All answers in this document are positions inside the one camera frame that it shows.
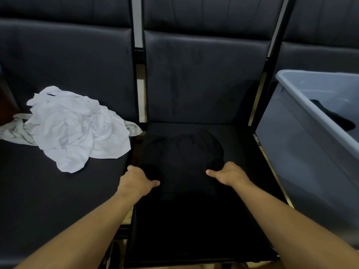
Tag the person's left forearm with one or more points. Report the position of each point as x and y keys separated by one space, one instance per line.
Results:
x=78 y=238

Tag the person's right hand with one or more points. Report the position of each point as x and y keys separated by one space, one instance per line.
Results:
x=231 y=175

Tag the black garment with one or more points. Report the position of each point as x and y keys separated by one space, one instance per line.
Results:
x=336 y=119
x=185 y=210

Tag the person's left hand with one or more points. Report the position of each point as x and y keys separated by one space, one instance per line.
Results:
x=134 y=186

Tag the black leather bench chair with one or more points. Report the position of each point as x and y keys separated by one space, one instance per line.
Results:
x=322 y=27
x=202 y=78
x=64 y=58

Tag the person's right forearm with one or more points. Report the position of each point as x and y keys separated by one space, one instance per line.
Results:
x=297 y=226

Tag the grey tank top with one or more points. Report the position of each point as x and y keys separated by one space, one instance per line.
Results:
x=73 y=131

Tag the brown wooden cabinet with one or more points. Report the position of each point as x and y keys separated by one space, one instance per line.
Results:
x=7 y=103

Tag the blue-grey plastic bin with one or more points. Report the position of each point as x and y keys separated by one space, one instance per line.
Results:
x=291 y=159

